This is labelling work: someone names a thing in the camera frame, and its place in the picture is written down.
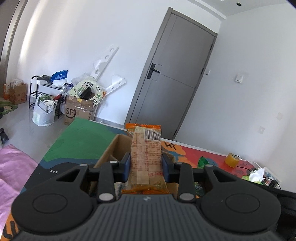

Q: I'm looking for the white short plastic bracket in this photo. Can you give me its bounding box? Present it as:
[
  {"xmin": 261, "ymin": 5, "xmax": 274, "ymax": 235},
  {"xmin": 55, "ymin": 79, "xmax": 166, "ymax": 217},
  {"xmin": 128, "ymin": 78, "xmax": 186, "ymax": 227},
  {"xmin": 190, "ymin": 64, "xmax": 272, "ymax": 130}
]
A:
[{"xmin": 105, "ymin": 75, "xmax": 126, "ymax": 95}]

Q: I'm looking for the yellow tape roll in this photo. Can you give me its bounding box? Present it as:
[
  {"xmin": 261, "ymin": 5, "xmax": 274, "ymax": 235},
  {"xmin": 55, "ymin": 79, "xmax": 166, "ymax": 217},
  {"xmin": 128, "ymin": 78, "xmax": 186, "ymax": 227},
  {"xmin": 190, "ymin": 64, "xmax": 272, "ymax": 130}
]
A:
[{"xmin": 225, "ymin": 153, "xmax": 240, "ymax": 168}]

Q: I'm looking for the green tissue box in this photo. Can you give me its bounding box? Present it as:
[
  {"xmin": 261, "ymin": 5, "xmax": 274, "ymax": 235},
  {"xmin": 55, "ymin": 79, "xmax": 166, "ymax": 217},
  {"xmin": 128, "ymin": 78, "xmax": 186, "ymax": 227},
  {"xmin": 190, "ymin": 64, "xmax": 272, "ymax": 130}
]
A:
[{"xmin": 241, "ymin": 168, "xmax": 265, "ymax": 185}]

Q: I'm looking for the black door handle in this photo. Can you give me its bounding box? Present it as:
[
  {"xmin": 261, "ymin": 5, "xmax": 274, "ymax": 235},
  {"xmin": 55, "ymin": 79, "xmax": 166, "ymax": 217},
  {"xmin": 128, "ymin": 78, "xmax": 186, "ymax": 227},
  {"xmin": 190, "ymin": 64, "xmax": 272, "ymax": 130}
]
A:
[{"xmin": 147, "ymin": 63, "xmax": 160, "ymax": 79}]

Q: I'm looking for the white plastic bag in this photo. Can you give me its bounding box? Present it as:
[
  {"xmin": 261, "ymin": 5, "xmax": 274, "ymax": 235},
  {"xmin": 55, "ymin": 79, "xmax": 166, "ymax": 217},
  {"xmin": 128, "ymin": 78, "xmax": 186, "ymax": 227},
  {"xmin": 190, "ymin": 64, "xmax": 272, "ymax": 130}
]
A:
[{"xmin": 32, "ymin": 93, "xmax": 57, "ymax": 126}]

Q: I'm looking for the orange cracker snack pack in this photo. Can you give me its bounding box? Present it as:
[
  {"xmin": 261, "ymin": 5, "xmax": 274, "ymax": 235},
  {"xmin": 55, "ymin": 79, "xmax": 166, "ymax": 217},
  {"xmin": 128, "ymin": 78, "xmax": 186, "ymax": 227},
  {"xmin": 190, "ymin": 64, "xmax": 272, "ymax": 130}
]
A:
[{"xmin": 122, "ymin": 123, "xmax": 170, "ymax": 195}]

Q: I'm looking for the panda print toilet seat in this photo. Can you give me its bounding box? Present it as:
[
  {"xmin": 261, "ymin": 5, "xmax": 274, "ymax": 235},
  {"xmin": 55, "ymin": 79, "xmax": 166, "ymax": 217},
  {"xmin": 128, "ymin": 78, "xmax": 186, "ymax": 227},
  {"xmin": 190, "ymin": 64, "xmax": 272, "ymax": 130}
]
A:
[{"xmin": 68, "ymin": 79, "xmax": 104, "ymax": 106}]

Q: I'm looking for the pink cloth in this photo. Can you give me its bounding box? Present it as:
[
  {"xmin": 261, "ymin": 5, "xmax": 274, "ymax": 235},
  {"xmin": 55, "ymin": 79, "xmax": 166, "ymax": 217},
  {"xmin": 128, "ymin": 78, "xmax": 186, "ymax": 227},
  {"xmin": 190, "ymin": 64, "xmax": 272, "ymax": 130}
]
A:
[{"xmin": 0, "ymin": 145, "xmax": 38, "ymax": 231}]

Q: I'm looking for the white light switch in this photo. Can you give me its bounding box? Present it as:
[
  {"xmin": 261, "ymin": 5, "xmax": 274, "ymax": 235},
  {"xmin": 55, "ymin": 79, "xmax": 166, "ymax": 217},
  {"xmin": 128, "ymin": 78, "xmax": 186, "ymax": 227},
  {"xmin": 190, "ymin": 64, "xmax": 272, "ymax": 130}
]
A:
[{"xmin": 235, "ymin": 74, "xmax": 244, "ymax": 83}]

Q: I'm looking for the black cable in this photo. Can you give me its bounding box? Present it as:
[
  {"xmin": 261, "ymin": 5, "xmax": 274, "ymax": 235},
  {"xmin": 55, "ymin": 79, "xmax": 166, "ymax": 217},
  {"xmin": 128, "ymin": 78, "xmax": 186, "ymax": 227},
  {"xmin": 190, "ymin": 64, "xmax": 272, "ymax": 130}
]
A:
[{"xmin": 235, "ymin": 155, "xmax": 283, "ymax": 190}]

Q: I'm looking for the white power strip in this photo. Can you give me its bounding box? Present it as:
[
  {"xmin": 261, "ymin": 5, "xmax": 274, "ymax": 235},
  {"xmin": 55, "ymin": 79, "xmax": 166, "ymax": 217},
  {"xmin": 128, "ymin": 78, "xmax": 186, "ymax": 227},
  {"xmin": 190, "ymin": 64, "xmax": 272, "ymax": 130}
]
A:
[{"xmin": 263, "ymin": 169, "xmax": 278, "ymax": 187}]

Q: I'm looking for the brown cardboard box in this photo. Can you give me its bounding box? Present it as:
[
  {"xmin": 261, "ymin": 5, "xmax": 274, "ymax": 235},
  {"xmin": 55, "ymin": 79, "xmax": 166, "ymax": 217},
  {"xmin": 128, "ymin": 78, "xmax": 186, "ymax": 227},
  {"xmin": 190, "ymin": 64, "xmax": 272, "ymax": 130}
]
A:
[{"xmin": 94, "ymin": 134, "xmax": 178, "ymax": 199}]

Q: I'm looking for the black shoe rack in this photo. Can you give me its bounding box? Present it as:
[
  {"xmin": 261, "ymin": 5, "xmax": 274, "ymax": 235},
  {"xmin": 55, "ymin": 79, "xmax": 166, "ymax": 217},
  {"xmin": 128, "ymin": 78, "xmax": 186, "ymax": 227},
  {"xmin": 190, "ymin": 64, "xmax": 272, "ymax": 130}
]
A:
[{"xmin": 29, "ymin": 74, "xmax": 67, "ymax": 118}]

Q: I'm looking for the small green snack pack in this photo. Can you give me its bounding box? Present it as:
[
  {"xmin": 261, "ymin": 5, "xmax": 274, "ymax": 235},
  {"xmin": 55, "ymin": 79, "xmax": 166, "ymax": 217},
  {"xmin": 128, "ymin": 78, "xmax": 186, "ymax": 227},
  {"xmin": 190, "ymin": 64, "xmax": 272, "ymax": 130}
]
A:
[{"xmin": 197, "ymin": 156, "xmax": 216, "ymax": 168}]

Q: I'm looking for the white tall plastic bracket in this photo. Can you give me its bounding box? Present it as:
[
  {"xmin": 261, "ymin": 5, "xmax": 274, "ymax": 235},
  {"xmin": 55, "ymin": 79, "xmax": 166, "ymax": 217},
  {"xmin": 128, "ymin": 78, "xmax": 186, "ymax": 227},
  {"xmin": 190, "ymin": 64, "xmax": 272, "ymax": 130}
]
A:
[{"xmin": 90, "ymin": 45, "xmax": 119, "ymax": 81}]

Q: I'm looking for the blue white bag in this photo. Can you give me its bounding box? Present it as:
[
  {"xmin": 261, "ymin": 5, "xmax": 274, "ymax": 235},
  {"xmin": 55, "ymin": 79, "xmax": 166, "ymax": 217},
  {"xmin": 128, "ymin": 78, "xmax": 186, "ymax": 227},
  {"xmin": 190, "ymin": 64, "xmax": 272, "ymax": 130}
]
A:
[{"xmin": 51, "ymin": 70, "xmax": 68, "ymax": 82}]

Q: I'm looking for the grey door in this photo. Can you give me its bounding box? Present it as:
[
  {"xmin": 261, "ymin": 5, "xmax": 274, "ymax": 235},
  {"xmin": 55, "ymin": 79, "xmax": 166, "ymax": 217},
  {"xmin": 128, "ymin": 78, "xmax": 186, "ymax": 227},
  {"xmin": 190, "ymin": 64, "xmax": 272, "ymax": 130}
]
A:
[{"xmin": 125, "ymin": 8, "xmax": 217, "ymax": 140}]

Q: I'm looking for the orange printed cardboard box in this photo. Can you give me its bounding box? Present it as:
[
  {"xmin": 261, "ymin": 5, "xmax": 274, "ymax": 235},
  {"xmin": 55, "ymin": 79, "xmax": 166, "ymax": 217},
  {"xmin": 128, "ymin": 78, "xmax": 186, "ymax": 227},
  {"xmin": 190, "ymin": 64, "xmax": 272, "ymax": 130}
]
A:
[{"xmin": 3, "ymin": 79, "xmax": 28, "ymax": 105}]

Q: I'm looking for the SF cardboard box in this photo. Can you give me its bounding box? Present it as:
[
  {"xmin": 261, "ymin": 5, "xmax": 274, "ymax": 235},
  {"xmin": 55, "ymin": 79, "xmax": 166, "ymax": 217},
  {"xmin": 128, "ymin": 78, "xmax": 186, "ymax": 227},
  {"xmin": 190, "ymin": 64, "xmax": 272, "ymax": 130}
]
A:
[{"xmin": 64, "ymin": 96, "xmax": 98, "ymax": 125}]

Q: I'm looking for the green floor mat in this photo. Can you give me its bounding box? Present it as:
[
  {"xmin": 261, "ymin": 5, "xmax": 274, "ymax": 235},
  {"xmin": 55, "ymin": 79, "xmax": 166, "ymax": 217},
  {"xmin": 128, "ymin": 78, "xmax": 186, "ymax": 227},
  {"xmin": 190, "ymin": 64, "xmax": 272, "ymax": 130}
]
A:
[{"xmin": 0, "ymin": 100, "xmax": 18, "ymax": 118}]

